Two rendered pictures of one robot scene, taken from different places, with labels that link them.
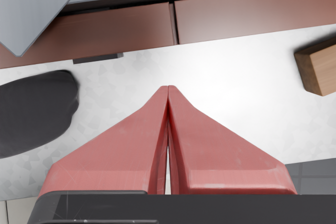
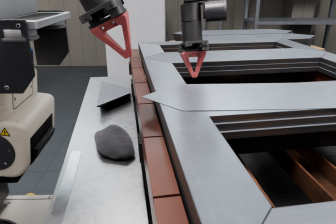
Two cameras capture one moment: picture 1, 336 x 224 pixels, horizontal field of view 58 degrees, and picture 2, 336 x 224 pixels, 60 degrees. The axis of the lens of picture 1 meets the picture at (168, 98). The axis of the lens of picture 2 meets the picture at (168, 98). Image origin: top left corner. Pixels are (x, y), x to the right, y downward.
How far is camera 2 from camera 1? 0.53 m
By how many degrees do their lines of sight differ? 70
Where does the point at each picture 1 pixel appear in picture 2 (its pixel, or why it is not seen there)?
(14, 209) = (35, 202)
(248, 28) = (150, 155)
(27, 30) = (150, 97)
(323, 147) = not seen: outside the picture
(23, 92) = (125, 140)
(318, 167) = not seen: outside the picture
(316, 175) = not seen: outside the picture
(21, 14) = (156, 97)
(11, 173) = (84, 142)
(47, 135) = (101, 146)
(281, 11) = (158, 164)
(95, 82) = (126, 167)
